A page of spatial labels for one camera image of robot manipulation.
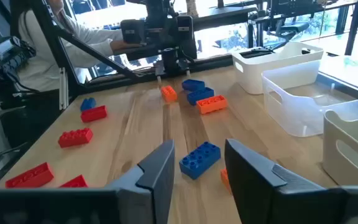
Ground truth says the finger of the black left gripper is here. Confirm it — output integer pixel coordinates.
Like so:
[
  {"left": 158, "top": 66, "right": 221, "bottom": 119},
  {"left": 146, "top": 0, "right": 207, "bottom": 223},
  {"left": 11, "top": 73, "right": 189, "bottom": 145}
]
[
  {"left": 153, "top": 60, "right": 165, "bottom": 85},
  {"left": 178, "top": 58, "right": 193, "bottom": 78}
]

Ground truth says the black table frame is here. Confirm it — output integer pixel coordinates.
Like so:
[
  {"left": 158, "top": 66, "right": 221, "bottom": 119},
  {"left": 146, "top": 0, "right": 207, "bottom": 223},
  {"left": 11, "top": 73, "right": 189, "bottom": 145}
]
[{"left": 29, "top": 0, "right": 234, "bottom": 98}]

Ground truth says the blue toy brick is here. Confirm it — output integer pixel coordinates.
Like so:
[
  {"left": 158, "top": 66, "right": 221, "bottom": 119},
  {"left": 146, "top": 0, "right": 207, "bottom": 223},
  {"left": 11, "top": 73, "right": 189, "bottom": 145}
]
[
  {"left": 178, "top": 141, "right": 222, "bottom": 180},
  {"left": 181, "top": 78, "right": 206, "bottom": 92},
  {"left": 186, "top": 86, "right": 215, "bottom": 106},
  {"left": 80, "top": 97, "right": 97, "bottom": 112}
]

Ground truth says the clear plastic bin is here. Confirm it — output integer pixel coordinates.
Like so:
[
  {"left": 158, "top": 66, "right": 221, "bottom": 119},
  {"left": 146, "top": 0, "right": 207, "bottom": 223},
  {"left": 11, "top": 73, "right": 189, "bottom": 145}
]
[{"left": 261, "top": 59, "right": 358, "bottom": 138}]

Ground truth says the person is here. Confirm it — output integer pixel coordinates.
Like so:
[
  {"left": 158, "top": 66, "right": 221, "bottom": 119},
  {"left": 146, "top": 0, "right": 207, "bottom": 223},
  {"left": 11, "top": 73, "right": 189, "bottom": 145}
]
[{"left": 9, "top": 0, "right": 142, "bottom": 94}]

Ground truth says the beige plastic bin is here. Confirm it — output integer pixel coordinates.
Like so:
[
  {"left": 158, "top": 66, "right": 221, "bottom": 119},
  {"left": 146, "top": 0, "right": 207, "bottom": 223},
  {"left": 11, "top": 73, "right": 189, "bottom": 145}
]
[{"left": 322, "top": 96, "right": 358, "bottom": 187}]

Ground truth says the black background robot station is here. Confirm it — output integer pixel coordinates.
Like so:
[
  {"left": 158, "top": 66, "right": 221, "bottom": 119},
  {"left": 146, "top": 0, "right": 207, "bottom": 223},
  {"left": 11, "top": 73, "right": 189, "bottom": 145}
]
[{"left": 249, "top": 0, "right": 358, "bottom": 57}]

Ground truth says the dark background desk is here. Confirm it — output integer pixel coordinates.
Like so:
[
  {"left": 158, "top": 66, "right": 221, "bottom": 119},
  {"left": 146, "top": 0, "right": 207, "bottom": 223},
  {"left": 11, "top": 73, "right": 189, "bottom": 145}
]
[{"left": 194, "top": 4, "right": 257, "bottom": 32}]

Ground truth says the silver aluminium bar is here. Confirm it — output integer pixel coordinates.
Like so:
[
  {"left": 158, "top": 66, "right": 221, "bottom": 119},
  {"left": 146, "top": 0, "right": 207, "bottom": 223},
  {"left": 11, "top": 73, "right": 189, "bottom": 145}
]
[{"left": 58, "top": 67, "right": 70, "bottom": 111}]

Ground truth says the black equipment on stand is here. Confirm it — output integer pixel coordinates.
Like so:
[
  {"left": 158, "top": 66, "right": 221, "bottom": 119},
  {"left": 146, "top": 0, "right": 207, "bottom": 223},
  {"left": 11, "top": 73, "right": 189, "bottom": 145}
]
[{"left": 0, "top": 33, "right": 37, "bottom": 110}]

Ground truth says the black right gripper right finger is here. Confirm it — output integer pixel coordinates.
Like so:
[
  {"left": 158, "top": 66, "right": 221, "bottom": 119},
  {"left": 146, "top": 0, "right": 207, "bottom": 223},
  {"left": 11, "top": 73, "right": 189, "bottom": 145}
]
[{"left": 224, "top": 138, "right": 349, "bottom": 224}]

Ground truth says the white plastic bin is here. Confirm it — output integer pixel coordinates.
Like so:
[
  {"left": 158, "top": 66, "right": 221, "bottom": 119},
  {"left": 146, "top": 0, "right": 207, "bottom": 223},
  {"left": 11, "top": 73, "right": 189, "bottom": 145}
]
[{"left": 231, "top": 41, "right": 324, "bottom": 95}]

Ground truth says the orange toy brick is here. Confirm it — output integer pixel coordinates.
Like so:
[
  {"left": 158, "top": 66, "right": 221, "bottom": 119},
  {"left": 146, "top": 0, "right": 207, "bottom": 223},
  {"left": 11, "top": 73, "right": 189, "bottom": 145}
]
[
  {"left": 219, "top": 167, "right": 233, "bottom": 195},
  {"left": 196, "top": 95, "right": 229, "bottom": 115},
  {"left": 160, "top": 85, "right": 178, "bottom": 103}
]

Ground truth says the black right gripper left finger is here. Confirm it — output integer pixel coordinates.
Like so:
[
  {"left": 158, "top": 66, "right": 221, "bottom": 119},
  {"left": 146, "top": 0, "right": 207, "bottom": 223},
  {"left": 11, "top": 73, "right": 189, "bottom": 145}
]
[{"left": 104, "top": 139, "right": 176, "bottom": 224}]

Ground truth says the red toy brick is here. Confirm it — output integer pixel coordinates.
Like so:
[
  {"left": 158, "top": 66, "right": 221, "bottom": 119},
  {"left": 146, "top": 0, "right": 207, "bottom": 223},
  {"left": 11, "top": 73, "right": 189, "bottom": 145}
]
[
  {"left": 80, "top": 105, "right": 108, "bottom": 124},
  {"left": 4, "top": 162, "right": 55, "bottom": 189},
  {"left": 57, "top": 127, "right": 94, "bottom": 149},
  {"left": 59, "top": 174, "right": 89, "bottom": 189}
]

